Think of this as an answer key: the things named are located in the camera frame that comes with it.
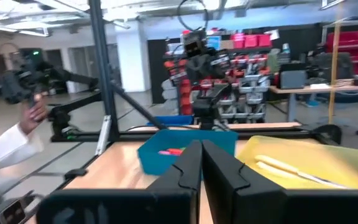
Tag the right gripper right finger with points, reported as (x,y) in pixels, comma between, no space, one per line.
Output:
(228,186)

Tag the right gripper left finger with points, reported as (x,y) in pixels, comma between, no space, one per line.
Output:
(188,174)

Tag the red silicone spatula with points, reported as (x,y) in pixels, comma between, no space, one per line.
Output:
(176,151)

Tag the pink silicone spatula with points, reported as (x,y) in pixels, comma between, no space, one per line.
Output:
(165,152)

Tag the blue plastic bin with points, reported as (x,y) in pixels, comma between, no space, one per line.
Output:
(154,161)

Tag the yellow translucent plastic bin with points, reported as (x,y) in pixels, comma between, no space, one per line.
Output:
(337,155)

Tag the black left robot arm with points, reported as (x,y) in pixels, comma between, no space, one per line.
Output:
(208,112)

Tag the person's forearm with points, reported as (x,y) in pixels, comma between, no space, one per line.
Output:
(5,149)

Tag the shelf rack with storage bins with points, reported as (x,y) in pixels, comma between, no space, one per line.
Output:
(253,87)

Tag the blue crate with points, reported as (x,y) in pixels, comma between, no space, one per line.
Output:
(169,120)

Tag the grey box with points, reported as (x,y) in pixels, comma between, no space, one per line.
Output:
(292,79)

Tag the wooden work table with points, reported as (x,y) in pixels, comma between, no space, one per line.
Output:
(306,90)

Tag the yellow pole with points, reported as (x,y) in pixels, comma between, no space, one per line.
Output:
(334,77)

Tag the red storage bins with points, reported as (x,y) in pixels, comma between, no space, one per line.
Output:
(353,39)

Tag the person's hand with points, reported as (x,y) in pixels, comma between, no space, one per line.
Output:
(33,116)

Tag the black box device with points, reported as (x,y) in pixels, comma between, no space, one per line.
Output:
(11,213)

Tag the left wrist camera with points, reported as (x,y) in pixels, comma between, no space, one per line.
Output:
(194,46)

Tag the silver metal bracket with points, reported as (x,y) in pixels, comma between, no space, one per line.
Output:
(103,137)

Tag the black aluminium table frame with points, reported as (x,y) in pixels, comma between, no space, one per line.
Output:
(102,62)

